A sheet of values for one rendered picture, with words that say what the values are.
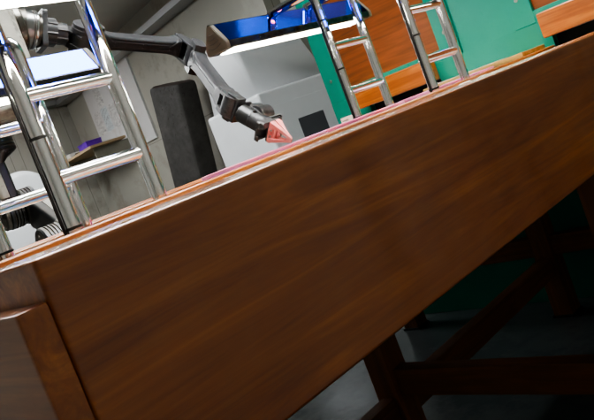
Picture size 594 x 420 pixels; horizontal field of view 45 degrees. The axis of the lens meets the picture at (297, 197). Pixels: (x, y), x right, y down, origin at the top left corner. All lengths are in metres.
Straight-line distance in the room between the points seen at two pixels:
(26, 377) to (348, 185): 0.32
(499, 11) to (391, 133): 1.55
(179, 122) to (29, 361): 6.44
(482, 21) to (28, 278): 1.92
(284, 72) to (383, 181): 4.49
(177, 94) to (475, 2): 4.82
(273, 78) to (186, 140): 1.97
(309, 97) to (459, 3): 2.90
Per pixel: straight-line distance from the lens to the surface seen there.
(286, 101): 4.97
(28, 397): 0.49
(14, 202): 1.25
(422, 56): 1.70
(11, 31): 2.24
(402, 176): 0.70
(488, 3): 2.24
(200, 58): 2.46
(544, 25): 2.11
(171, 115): 6.94
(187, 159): 6.92
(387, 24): 2.43
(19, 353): 0.47
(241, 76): 5.06
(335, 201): 0.62
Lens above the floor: 0.78
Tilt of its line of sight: 4 degrees down
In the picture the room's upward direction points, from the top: 21 degrees counter-clockwise
